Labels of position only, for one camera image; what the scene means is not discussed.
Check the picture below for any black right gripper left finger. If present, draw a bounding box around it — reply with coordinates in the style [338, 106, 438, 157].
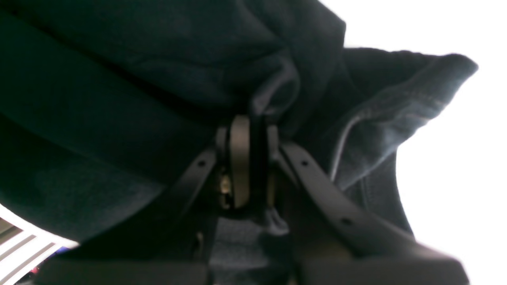
[34, 115, 251, 285]

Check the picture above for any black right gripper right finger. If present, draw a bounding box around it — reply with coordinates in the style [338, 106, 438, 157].
[252, 121, 469, 285]

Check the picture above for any black T-shirt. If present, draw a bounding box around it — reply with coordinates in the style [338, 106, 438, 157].
[0, 0, 478, 285]

